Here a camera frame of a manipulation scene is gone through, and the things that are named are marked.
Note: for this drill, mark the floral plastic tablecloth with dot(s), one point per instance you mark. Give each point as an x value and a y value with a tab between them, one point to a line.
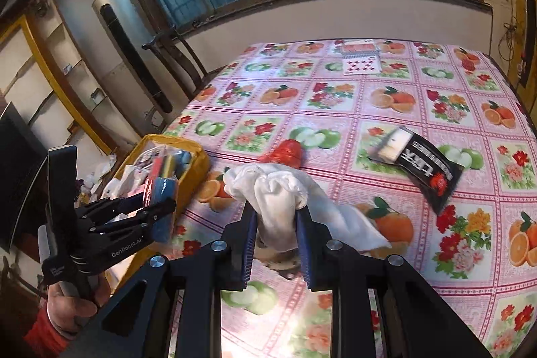
479	252

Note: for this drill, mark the person's left hand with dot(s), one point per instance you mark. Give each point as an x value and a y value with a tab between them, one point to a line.
66	313

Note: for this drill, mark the dark red canister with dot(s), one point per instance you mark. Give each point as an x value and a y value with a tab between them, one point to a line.
286	264

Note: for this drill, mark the playing cards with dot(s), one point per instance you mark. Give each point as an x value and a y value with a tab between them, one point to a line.
360	57

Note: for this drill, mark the black snack packet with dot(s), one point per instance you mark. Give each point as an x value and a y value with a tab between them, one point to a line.
427	167

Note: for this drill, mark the yellow white storage box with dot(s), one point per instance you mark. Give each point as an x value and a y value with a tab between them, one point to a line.
160	167

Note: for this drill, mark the white cloth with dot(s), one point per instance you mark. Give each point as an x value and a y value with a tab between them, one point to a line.
276	192

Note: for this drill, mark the red shiny wrapped item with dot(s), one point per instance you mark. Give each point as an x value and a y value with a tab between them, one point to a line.
288	152

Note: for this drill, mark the wooden chair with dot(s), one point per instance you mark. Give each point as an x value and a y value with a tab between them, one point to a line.
181	61

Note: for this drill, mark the white standing air conditioner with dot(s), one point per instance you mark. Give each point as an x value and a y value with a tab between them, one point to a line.
146	91

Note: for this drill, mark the black television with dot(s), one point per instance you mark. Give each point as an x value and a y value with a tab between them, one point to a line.
23	198

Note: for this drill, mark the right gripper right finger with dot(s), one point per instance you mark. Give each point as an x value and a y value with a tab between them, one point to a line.
379	307

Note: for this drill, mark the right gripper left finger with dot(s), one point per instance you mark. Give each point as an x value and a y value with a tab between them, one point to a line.
173	306

